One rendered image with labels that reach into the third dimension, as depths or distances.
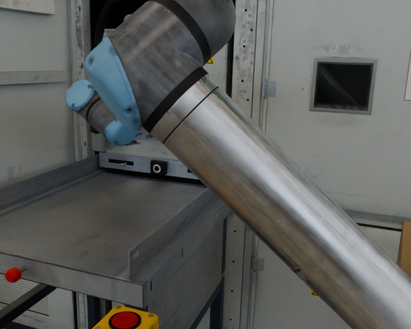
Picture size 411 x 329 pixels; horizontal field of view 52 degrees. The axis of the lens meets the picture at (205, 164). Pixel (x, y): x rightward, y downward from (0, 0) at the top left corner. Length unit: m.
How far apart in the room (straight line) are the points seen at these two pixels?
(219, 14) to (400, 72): 0.84
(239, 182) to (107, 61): 0.22
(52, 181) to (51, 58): 0.44
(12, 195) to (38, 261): 0.41
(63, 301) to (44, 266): 1.02
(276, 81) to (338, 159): 0.31
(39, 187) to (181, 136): 1.00
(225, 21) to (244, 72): 0.81
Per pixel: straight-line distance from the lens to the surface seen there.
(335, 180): 1.40
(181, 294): 1.20
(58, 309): 2.09
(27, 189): 1.46
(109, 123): 1.11
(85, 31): 1.71
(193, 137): 0.54
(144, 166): 1.64
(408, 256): 0.98
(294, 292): 1.57
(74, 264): 1.01
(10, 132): 1.54
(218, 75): 1.49
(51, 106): 1.65
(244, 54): 1.42
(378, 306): 0.62
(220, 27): 0.60
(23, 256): 1.08
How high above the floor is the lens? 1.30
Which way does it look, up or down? 14 degrees down
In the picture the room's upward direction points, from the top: 2 degrees clockwise
